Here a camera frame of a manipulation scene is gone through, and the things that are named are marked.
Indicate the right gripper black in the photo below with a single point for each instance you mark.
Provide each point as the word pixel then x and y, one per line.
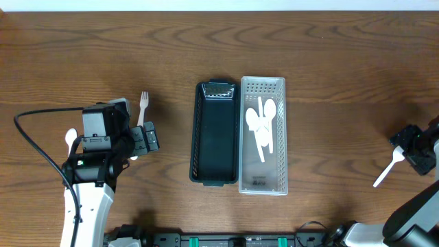
pixel 405 139

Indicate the dark green plastic basket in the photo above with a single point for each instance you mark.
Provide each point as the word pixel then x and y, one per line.
pixel 215 137

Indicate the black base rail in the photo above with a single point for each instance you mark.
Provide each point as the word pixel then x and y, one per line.
pixel 132 235

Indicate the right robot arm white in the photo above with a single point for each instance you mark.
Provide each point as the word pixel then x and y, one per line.
pixel 413 224

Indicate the white plastic fork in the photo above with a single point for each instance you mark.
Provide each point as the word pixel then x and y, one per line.
pixel 144 102
pixel 70 137

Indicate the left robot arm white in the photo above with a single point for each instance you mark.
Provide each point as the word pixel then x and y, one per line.
pixel 96 158

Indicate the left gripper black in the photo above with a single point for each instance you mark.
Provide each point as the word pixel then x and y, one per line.
pixel 144 140

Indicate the clear white perforated basket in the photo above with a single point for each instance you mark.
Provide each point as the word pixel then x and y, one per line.
pixel 270 177

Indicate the white plastic spoon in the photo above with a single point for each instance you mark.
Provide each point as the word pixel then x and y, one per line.
pixel 270 112
pixel 397 156
pixel 263 130
pixel 252 120

